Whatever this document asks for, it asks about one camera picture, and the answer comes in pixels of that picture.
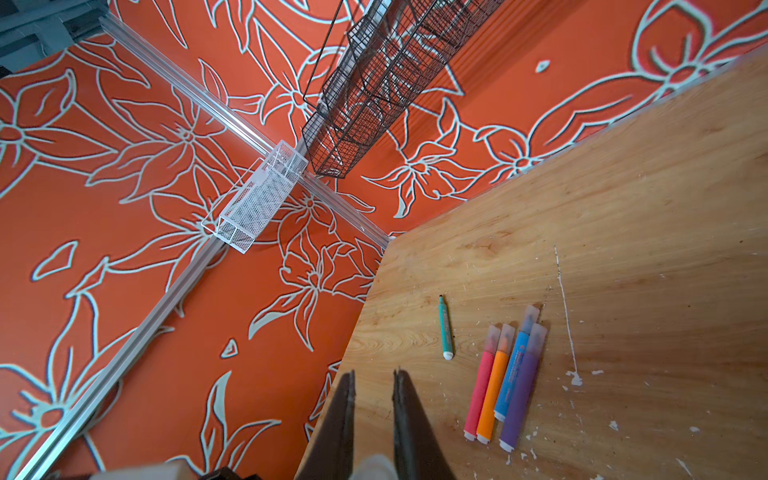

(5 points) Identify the black wire basket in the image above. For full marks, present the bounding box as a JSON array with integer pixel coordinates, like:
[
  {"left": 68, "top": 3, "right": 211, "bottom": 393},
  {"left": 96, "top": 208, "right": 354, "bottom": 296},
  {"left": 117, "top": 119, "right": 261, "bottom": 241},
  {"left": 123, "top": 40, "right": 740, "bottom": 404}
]
[{"left": 302, "top": 1, "right": 500, "bottom": 178}]

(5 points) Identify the clear pen cap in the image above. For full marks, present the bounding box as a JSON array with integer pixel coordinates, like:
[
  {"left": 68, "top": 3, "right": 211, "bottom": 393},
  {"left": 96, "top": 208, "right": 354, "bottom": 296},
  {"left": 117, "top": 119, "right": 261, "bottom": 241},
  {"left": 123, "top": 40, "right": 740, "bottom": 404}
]
[{"left": 349, "top": 454, "right": 399, "bottom": 480}]

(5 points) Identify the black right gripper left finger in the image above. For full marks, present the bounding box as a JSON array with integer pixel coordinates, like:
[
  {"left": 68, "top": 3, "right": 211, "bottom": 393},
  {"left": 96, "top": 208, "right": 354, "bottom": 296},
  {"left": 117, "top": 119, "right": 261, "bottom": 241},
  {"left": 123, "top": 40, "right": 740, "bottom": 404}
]
[{"left": 296, "top": 371, "right": 356, "bottom": 480}]

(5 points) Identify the pink pen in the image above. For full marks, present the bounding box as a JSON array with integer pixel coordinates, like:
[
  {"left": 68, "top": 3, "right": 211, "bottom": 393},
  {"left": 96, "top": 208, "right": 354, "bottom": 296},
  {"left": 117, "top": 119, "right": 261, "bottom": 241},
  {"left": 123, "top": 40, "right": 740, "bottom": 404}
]
[{"left": 464, "top": 324, "right": 501, "bottom": 441}]

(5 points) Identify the white mesh basket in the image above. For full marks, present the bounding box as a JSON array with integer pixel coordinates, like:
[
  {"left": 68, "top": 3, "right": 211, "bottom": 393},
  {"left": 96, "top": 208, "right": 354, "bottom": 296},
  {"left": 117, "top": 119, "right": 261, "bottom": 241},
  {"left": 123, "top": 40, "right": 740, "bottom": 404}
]
[{"left": 201, "top": 141, "right": 308, "bottom": 253}]

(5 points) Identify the purple pen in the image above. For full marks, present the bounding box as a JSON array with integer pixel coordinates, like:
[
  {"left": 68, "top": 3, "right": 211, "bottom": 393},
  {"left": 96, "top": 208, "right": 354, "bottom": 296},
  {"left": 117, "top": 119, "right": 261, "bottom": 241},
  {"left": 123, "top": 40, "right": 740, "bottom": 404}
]
[{"left": 499, "top": 323, "right": 548, "bottom": 453}]

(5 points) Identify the green pen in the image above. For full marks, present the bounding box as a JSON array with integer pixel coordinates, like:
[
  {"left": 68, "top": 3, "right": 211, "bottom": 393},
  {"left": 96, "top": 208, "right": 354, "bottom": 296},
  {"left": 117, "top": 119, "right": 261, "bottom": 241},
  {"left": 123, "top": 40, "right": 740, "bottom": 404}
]
[{"left": 439, "top": 295, "right": 454, "bottom": 361}]

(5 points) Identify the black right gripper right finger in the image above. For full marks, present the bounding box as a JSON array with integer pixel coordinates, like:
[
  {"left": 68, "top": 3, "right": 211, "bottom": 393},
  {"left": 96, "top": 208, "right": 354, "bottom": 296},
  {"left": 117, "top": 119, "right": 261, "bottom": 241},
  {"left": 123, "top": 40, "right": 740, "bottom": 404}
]
[{"left": 392, "top": 369, "right": 455, "bottom": 479}]

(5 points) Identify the aluminium frame post left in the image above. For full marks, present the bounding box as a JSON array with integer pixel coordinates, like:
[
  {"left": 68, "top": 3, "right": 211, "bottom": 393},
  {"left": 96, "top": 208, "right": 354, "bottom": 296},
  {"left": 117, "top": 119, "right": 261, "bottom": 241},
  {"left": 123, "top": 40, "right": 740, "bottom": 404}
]
[{"left": 100, "top": 13, "right": 391, "bottom": 249}]

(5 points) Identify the orange pen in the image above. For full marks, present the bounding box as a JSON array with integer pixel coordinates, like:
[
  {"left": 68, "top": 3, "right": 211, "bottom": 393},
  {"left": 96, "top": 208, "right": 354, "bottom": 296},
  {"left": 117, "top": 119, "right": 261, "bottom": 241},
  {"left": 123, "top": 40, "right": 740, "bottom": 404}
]
[{"left": 477, "top": 324, "right": 515, "bottom": 445}]

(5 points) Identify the blue pen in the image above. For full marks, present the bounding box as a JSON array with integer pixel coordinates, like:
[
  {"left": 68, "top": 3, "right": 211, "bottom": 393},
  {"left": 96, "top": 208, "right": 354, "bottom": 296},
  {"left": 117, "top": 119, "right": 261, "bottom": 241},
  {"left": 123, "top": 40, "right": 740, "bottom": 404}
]
[{"left": 494, "top": 305, "right": 540, "bottom": 422}]

